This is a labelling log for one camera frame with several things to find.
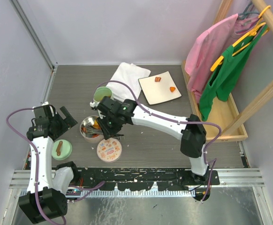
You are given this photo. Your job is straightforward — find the green shirt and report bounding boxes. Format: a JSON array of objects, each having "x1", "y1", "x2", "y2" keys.
[{"x1": 199, "y1": 24, "x2": 268, "y2": 121}]

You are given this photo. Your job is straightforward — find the tall green canister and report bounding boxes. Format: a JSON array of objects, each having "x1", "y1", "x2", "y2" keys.
[{"x1": 92, "y1": 87, "x2": 114, "y2": 103}]

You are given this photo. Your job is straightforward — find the aluminium rail frame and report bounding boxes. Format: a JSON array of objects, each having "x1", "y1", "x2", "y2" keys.
[{"x1": 8, "y1": 167, "x2": 266, "y2": 197}]

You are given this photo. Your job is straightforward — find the grey hanger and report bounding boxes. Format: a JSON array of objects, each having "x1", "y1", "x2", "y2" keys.
[{"x1": 235, "y1": 4, "x2": 261, "y2": 35}]

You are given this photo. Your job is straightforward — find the yellow hanger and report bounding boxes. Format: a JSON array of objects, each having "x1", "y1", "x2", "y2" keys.
[{"x1": 210, "y1": 5, "x2": 271, "y2": 72}]

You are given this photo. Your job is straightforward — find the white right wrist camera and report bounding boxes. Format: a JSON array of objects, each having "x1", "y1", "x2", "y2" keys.
[{"x1": 90, "y1": 100, "x2": 105, "y2": 119}]

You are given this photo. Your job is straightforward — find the white square plate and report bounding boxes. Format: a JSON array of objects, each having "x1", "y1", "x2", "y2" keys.
[{"x1": 138, "y1": 71, "x2": 182, "y2": 105}]

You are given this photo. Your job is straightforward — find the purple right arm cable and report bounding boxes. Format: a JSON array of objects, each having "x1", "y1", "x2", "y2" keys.
[{"x1": 93, "y1": 80, "x2": 222, "y2": 203}]

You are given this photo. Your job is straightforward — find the round silver tin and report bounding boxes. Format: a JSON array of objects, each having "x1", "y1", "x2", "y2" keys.
[{"x1": 80, "y1": 116, "x2": 104, "y2": 143}]

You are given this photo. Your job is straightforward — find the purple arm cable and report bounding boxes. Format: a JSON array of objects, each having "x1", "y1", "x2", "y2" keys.
[
  {"x1": 6, "y1": 107, "x2": 106, "y2": 225},
  {"x1": 93, "y1": 80, "x2": 222, "y2": 203}
]

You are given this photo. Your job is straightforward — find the wooden clothes rack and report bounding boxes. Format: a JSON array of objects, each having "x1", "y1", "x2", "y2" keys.
[{"x1": 186, "y1": 0, "x2": 273, "y2": 143}]

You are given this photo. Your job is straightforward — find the round bakery tin lid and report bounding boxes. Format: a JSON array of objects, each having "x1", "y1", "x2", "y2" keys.
[{"x1": 97, "y1": 138, "x2": 122, "y2": 163}]

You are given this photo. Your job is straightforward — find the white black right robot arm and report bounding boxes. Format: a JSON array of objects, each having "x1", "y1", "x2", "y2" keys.
[{"x1": 90, "y1": 97, "x2": 209, "y2": 185}]

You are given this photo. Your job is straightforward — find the pink shirt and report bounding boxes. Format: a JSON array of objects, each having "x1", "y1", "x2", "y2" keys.
[{"x1": 184, "y1": 14, "x2": 258, "y2": 102}]

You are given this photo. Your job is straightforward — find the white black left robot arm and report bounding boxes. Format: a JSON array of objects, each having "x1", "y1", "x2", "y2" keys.
[{"x1": 19, "y1": 104, "x2": 80, "y2": 224}]

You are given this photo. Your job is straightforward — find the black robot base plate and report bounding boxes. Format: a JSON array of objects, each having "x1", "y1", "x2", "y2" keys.
[{"x1": 53, "y1": 166, "x2": 221, "y2": 192}]

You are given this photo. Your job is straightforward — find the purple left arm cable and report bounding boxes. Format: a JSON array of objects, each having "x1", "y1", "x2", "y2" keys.
[{"x1": 6, "y1": 107, "x2": 106, "y2": 225}]

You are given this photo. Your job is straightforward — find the green canister lid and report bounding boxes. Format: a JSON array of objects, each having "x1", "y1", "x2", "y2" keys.
[{"x1": 52, "y1": 139, "x2": 73, "y2": 161}]

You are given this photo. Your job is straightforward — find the white folded cloth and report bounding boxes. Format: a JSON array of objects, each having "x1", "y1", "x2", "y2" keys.
[{"x1": 106, "y1": 62, "x2": 151, "y2": 102}]

